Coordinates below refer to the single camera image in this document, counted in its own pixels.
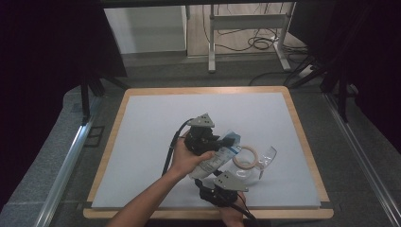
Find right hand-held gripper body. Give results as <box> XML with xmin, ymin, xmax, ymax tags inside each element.
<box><xmin>198</xmin><ymin>170</ymin><xmax>250</xmax><ymax>208</ymax></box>

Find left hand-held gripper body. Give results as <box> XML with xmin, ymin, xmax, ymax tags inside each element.
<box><xmin>183</xmin><ymin>113</ymin><xmax>222</xmax><ymax>157</ymax></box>

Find white bag with blue label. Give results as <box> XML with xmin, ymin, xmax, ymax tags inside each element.
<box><xmin>188</xmin><ymin>129</ymin><xmax>242</xmax><ymax>181</ymax></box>

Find clear glass jug with handle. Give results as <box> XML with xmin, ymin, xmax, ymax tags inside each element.
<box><xmin>225</xmin><ymin>144</ymin><xmax>279</xmax><ymax>186</ymax></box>

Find person's right hand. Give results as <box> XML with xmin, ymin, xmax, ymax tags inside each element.
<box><xmin>217</xmin><ymin>201</ymin><xmax>249</xmax><ymax>227</ymax></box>

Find person's left hand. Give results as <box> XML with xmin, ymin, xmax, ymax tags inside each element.
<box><xmin>169</xmin><ymin>137</ymin><xmax>218</xmax><ymax>180</ymax></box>

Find wooden table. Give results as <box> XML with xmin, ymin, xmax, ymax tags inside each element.
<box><xmin>82</xmin><ymin>85</ymin><xmax>335</xmax><ymax>220</ymax></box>

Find white table mat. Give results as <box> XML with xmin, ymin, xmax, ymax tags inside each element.
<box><xmin>91</xmin><ymin>92</ymin><xmax>322</xmax><ymax>210</ymax></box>

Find white power strip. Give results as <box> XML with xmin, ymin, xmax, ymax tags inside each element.
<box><xmin>297</xmin><ymin>63</ymin><xmax>315</xmax><ymax>79</ymax></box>

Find black metal stand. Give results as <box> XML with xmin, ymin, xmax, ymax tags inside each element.
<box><xmin>283</xmin><ymin>55</ymin><xmax>361</xmax><ymax>124</ymax></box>
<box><xmin>78</xmin><ymin>71</ymin><xmax>131</xmax><ymax>125</ymax></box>

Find white cabinet panel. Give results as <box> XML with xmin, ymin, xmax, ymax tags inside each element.
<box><xmin>103</xmin><ymin>5</ymin><xmax>189</xmax><ymax>55</ymax></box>

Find dark curtain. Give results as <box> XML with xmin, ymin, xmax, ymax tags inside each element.
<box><xmin>0</xmin><ymin>0</ymin><xmax>129</xmax><ymax>209</ymax></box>
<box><xmin>288</xmin><ymin>0</ymin><xmax>401</xmax><ymax>155</ymax></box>

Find left hand-held gripper black cable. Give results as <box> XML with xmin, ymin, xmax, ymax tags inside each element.
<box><xmin>161</xmin><ymin>118</ymin><xmax>194</xmax><ymax>178</ymax></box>

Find hand-held gripper black cable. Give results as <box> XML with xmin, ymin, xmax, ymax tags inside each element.
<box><xmin>161</xmin><ymin>118</ymin><xmax>194</xmax><ymax>178</ymax></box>
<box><xmin>231</xmin><ymin>191</ymin><xmax>261</xmax><ymax>223</ymax></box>

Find right hand-held gripper black cable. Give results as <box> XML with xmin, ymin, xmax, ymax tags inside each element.
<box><xmin>231</xmin><ymin>191</ymin><xmax>261</xmax><ymax>223</ymax></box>

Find black floor cables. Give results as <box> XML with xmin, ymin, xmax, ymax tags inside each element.
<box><xmin>201</xmin><ymin>2</ymin><xmax>313</xmax><ymax>87</ymax></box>

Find white metal desk frame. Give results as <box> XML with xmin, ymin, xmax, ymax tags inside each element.
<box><xmin>207</xmin><ymin>2</ymin><xmax>293</xmax><ymax>74</ymax></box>

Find aluminium floor rail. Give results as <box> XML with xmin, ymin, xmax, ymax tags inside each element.
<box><xmin>32</xmin><ymin>96</ymin><xmax>102</xmax><ymax>227</ymax></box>
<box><xmin>323</xmin><ymin>93</ymin><xmax>401</xmax><ymax>227</ymax></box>

